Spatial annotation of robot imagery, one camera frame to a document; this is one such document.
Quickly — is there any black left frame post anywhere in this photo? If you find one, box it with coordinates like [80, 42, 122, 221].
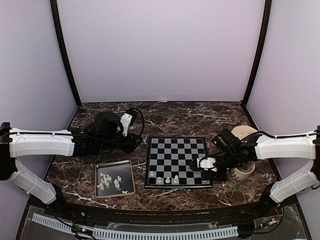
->
[49, 0, 82, 108]

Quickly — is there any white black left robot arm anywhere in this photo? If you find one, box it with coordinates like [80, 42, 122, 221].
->
[0, 122, 142, 218]

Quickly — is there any black grey chessboard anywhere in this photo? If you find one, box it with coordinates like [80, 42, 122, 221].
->
[144, 136, 213, 189]

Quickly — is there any round wooden bird coaster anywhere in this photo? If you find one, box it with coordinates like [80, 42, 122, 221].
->
[231, 125, 258, 141]

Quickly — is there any cream floral mug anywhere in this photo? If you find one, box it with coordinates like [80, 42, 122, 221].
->
[225, 161, 256, 188]

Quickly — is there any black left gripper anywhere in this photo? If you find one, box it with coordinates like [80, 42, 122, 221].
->
[97, 131, 143, 154]

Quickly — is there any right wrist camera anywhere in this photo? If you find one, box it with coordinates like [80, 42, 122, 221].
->
[189, 157, 218, 172]

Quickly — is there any white chess piece cluster left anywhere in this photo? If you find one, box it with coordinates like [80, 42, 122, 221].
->
[100, 173, 112, 188]

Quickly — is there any metal tray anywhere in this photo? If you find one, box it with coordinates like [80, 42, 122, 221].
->
[95, 160, 136, 198]

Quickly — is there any black frame post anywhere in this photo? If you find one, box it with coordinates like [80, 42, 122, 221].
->
[49, 0, 82, 108]
[241, 0, 273, 108]

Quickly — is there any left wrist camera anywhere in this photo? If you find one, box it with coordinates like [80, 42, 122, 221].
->
[120, 112, 138, 137]

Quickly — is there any white slotted cable duct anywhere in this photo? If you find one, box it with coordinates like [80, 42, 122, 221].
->
[31, 213, 239, 240]

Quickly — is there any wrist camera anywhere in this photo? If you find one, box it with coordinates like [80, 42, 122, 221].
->
[120, 112, 138, 137]
[189, 157, 218, 172]

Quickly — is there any black right frame post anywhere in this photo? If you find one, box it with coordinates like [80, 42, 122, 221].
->
[241, 0, 273, 108]

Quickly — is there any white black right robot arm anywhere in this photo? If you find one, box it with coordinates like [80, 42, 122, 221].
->
[195, 128, 320, 217]

